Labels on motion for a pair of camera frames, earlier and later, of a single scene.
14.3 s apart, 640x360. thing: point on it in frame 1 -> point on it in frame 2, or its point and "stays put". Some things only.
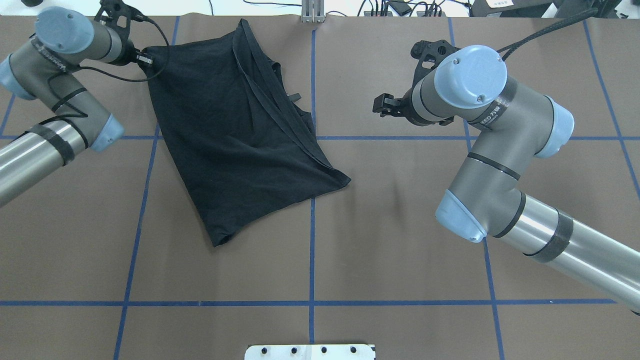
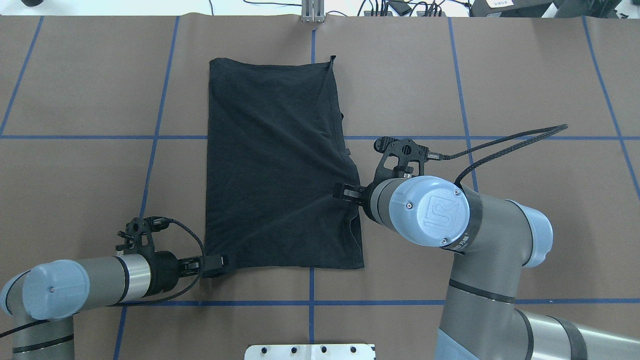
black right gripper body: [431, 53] -> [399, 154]
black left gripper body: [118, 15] -> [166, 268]
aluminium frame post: [313, 11] stays put
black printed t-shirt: [241, 144] -> [275, 151]
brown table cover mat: [107, 258] stays put
